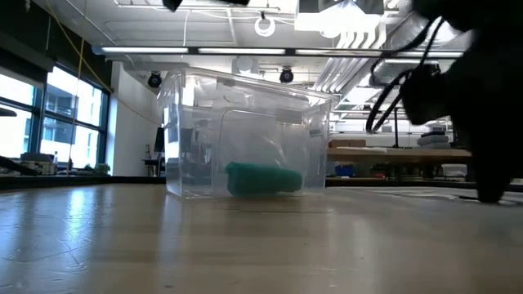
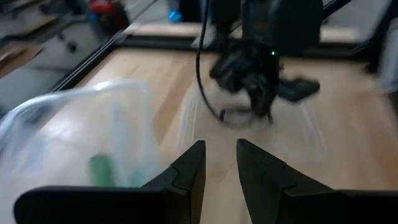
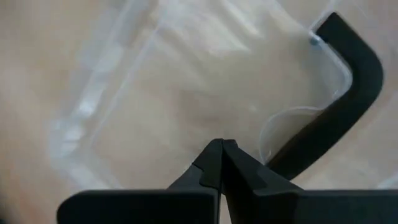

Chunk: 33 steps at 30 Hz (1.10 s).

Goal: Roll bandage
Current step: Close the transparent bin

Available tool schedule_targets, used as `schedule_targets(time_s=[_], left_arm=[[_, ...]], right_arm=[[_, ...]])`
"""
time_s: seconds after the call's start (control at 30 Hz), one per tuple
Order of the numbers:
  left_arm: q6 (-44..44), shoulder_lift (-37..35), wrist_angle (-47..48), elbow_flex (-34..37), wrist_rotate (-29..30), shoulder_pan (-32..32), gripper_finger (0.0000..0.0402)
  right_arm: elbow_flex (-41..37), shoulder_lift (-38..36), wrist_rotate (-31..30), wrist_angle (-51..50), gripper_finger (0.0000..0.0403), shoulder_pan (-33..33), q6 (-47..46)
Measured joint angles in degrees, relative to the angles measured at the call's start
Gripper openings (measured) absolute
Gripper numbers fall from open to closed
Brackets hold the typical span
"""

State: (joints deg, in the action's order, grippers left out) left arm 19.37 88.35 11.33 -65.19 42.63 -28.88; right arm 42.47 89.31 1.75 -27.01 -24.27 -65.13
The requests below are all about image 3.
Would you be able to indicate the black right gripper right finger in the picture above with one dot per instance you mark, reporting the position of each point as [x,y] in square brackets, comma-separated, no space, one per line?
[295,205]

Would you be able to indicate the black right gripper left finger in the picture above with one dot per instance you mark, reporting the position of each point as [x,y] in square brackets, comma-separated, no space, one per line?
[140,205]

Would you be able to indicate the clear plastic container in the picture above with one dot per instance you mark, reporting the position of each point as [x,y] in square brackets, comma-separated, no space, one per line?
[186,46]

